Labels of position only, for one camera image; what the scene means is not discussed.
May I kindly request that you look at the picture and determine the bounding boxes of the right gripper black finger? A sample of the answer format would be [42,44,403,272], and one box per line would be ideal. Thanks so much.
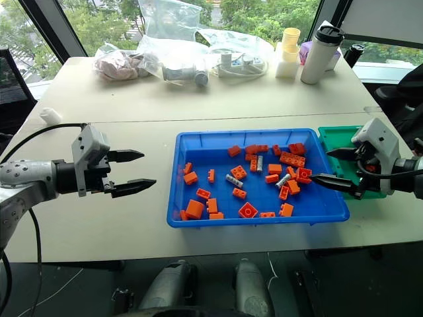
[310,173,362,199]
[326,147,360,162]

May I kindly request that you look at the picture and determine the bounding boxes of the blue plastic tray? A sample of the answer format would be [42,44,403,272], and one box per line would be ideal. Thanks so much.
[166,127,351,230]

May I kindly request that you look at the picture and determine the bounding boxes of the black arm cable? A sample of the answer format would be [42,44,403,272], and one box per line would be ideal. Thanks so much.
[356,159,423,182]
[0,122,91,317]

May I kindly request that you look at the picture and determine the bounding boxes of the black bottle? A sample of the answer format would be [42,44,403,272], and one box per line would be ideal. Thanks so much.
[343,43,365,69]

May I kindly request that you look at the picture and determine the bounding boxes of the grey rounded robot leg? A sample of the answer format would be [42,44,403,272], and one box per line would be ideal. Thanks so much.
[233,258,276,317]
[137,259,200,317]

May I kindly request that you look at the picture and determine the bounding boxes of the purple box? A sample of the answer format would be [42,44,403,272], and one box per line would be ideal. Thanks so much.
[298,42,342,71]

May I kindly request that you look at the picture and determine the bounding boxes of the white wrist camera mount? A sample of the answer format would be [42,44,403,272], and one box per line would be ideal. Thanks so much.
[71,124,111,197]
[350,118,401,196]

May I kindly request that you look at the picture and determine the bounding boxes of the white string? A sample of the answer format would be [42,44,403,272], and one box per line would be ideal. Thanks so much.
[266,252,279,300]

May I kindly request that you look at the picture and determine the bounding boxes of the white power strip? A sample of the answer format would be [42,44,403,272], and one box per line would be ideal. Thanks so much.
[211,52,269,79]

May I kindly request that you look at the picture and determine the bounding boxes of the bag with pink cloth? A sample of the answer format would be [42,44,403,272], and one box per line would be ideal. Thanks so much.
[93,42,143,83]

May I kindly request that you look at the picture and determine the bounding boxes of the black mesh office chair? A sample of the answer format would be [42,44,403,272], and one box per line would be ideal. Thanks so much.
[0,48,39,137]

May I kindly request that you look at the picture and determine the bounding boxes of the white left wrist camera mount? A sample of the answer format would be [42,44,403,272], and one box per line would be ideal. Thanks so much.
[71,124,111,197]

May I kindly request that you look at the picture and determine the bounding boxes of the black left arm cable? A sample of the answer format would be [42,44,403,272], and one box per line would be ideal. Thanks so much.
[0,122,91,317]

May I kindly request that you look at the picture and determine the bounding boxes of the crumpled clear plastic bag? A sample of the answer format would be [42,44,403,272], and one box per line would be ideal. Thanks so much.
[194,27,276,79]

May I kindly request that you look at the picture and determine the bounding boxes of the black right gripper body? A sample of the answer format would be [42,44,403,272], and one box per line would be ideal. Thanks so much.
[354,141,381,201]

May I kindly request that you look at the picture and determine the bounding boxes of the empty clear zip bag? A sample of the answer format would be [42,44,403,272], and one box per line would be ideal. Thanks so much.
[136,0,203,46]

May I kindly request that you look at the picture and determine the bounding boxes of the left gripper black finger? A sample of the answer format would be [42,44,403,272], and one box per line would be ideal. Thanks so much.
[108,149,145,164]
[110,178,157,199]

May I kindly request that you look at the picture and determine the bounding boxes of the clear bag with grey items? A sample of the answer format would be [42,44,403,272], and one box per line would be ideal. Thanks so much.
[135,34,168,81]

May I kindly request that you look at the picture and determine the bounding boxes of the green plastic tray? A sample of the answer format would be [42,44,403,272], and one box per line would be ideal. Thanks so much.
[317,125,388,200]

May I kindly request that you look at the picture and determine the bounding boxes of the white board panel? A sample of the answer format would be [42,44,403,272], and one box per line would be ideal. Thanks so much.
[336,0,423,48]

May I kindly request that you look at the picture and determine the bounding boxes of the bagged grey capped bottle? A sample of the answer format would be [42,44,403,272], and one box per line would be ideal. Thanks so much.
[161,63,210,88]

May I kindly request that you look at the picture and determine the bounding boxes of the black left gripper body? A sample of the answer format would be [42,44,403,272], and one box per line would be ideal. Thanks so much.
[85,150,117,199]

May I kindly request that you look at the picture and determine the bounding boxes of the orange studded plastic toy brick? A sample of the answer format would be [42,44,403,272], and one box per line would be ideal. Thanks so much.
[279,151,307,168]

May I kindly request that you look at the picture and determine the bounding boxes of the large orange building block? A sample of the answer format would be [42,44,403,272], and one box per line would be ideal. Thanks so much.
[184,199,206,221]
[237,201,259,219]
[295,167,313,185]

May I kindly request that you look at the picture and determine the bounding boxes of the black padded office chair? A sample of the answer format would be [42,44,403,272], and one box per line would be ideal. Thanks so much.
[374,63,423,153]

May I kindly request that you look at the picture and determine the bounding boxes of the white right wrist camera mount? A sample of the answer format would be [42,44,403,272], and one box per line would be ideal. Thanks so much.
[350,118,401,196]

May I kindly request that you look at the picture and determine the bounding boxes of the stacked pale yellow cups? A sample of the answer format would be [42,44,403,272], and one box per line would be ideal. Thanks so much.
[281,27,302,63]

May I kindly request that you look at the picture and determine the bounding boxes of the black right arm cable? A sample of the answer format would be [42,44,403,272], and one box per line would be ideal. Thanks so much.
[356,159,423,182]

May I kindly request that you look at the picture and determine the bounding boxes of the white tumbler with black lid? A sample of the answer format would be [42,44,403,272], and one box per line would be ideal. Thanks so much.
[299,24,346,85]

